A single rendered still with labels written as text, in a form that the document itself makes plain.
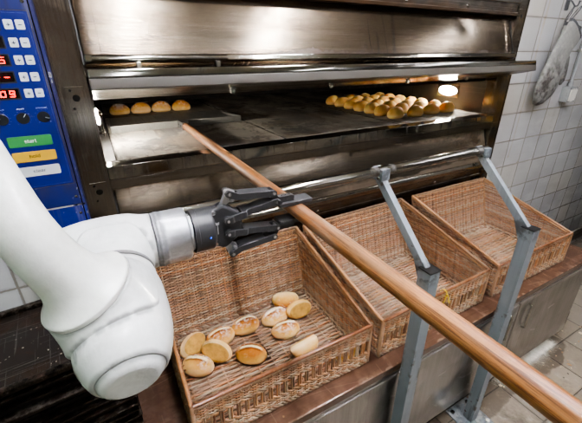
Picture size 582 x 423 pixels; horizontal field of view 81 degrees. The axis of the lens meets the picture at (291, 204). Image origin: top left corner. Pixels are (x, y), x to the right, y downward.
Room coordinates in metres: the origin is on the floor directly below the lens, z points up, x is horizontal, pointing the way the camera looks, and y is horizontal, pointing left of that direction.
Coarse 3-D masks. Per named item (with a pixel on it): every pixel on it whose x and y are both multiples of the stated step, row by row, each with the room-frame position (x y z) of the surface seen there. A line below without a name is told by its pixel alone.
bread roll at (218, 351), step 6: (204, 342) 0.80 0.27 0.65; (210, 342) 0.79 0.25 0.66; (216, 342) 0.79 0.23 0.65; (222, 342) 0.80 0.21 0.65; (204, 348) 0.78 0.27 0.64; (210, 348) 0.78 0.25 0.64; (216, 348) 0.78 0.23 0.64; (222, 348) 0.78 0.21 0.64; (228, 348) 0.78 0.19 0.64; (204, 354) 0.77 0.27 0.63; (210, 354) 0.77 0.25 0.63; (216, 354) 0.77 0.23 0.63; (222, 354) 0.77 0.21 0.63; (228, 354) 0.77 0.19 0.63; (216, 360) 0.76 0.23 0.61; (222, 360) 0.76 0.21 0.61; (228, 360) 0.77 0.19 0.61
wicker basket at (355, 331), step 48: (288, 240) 1.16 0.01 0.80; (192, 288) 0.95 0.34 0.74; (240, 288) 1.02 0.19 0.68; (288, 288) 1.10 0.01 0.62; (336, 288) 0.94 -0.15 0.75; (240, 336) 0.88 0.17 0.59; (336, 336) 0.88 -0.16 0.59; (192, 384) 0.70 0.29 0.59; (240, 384) 0.59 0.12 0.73; (288, 384) 0.70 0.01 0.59
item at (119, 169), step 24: (432, 120) 1.63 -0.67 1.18; (456, 120) 1.66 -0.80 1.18; (480, 120) 1.75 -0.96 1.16; (264, 144) 1.19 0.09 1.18; (288, 144) 1.21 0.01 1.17; (312, 144) 1.26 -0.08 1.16; (336, 144) 1.32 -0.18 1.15; (120, 168) 0.94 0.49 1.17; (144, 168) 0.97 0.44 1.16; (168, 168) 1.01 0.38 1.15
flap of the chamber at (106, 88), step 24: (312, 72) 1.09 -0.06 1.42; (336, 72) 1.13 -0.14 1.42; (360, 72) 1.18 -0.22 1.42; (384, 72) 1.23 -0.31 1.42; (408, 72) 1.28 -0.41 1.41; (432, 72) 1.34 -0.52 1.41; (456, 72) 1.40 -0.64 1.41; (480, 72) 1.47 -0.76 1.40; (504, 72) 1.57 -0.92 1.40; (96, 96) 0.91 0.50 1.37; (120, 96) 0.96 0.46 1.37; (144, 96) 1.02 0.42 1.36
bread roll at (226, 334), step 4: (216, 328) 0.87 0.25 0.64; (220, 328) 0.86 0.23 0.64; (224, 328) 0.87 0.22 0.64; (228, 328) 0.87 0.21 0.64; (212, 332) 0.85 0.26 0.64; (216, 332) 0.84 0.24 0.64; (220, 332) 0.85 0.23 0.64; (224, 332) 0.85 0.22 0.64; (228, 332) 0.86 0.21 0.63; (232, 332) 0.87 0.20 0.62; (208, 336) 0.84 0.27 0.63; (212, 336) 0.83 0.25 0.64; (216, 336) 0.83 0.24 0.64; (220, 336) 0.84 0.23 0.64; (224, 336) 0.84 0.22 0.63; (228, 336) 0.85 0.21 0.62; (232, 336) 0.86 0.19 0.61; (224, 340) 0.83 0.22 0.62; (228, 340) 0.84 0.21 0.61
